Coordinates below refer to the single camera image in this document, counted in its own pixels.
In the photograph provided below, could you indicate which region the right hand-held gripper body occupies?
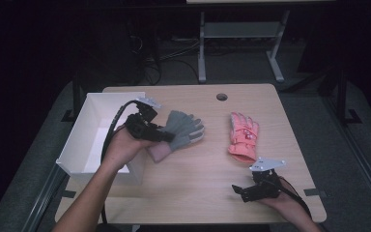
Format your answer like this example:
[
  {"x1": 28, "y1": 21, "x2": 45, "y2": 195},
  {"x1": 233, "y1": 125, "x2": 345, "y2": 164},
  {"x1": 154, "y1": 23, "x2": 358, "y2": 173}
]
[{"x1": 249, "y1": 157, "x2": 287, "y2": 202}]

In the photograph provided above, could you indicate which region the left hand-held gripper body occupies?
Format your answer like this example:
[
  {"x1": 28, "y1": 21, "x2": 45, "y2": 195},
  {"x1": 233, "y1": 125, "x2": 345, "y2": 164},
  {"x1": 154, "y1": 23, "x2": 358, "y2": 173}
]
[{"x1": 125, "y1": 96, "x2": 162, "y2": 142}]

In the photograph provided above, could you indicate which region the grey and pink knit glove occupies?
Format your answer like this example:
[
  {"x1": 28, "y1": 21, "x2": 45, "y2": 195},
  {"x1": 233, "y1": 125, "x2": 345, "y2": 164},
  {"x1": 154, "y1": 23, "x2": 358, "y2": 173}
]
[{"x1": 146, "y1": 109, "x2": 206, "y2": 163}]

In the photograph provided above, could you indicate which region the coral ski glove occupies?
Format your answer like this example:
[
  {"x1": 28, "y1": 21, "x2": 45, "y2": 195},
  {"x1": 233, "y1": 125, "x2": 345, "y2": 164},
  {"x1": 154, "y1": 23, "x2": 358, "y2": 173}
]
[{"x1": 227, "y1": 111, "x2": 260, "y2": 163}]

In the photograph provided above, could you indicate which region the white box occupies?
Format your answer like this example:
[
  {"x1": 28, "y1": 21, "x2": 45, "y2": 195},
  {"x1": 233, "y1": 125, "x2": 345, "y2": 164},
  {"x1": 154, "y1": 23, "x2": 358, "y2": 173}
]
[{"x1": 55, "y1": 91, "x2": 148, "y2": 187}]

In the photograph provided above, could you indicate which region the person's right hand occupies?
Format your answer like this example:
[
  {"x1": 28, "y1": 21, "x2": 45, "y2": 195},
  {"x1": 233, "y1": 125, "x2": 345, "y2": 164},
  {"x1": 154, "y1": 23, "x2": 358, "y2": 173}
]
[{"x1": 256, "y1": 177, "x2": 300, "y2": 216}]

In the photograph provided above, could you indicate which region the person's left hand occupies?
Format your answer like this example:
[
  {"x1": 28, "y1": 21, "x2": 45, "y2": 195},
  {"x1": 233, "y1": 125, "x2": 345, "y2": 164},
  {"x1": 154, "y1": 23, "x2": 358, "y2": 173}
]
[{"x1": 100, "y1": 125, "x2": 154, "y2": 172}]

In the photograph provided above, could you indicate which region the grey metal stand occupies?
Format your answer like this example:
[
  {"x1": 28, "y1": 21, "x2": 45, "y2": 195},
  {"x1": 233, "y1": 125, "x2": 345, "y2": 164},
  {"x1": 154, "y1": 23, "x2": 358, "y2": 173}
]
[{"x1": 197, "y1": 9, "x2": 291, "y2": 84}]

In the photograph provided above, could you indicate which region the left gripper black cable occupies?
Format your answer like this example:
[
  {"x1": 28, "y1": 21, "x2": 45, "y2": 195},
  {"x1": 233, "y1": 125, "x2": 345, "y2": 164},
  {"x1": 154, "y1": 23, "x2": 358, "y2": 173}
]
[{"x1": 100, "y1": 100, "x2": 143, "y2": 225}]

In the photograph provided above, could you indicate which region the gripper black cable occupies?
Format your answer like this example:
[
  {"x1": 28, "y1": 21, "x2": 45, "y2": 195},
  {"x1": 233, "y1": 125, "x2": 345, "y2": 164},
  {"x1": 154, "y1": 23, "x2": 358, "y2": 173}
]
[
  {"x1": 275, "y1": 176, "x2": 313, "y2": 218},
  {"x1": 100, "y1": 100, "x2": 143, "y2": 225}
]

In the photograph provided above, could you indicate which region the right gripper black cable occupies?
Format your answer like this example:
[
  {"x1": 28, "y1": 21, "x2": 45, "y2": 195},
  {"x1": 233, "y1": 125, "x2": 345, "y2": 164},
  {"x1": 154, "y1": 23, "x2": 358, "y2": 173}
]
[{"x1": 275, "y1": 176, "x2": 313, "y2": 218}]

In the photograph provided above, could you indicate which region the bundle of floor cables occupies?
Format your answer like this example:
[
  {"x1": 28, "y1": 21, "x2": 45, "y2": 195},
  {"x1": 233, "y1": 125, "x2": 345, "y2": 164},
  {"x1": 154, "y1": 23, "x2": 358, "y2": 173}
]
[{"x1": 127, "y1": 32, "x2": 201, "y2": 86}]

